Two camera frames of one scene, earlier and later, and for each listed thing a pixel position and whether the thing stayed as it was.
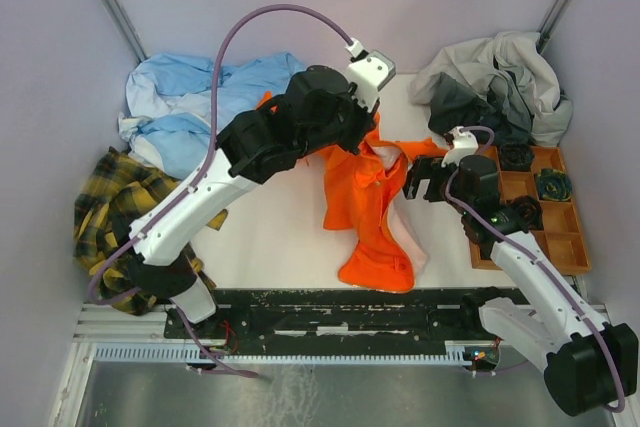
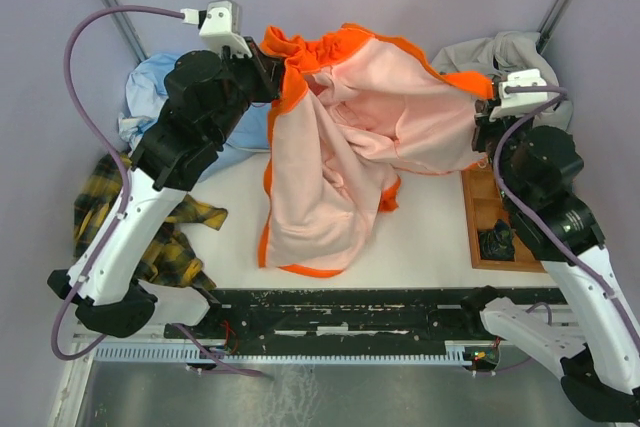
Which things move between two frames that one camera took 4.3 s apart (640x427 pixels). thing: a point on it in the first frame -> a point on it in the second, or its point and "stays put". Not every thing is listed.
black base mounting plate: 323,316 stays put
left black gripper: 365,120 -> 267,69
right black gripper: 425,167 -> 486,124
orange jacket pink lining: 365,192 -> 359,110
